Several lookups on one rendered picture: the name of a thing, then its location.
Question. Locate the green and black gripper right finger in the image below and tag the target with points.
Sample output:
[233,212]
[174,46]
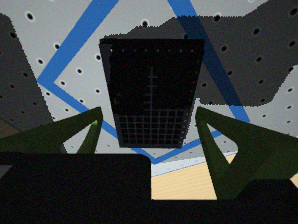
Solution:
[262,153]

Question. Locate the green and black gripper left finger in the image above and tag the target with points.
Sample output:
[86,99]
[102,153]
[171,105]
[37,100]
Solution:
[49,138]

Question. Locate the blue tape outline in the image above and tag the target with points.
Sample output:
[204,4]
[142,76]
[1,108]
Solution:
[88,23]

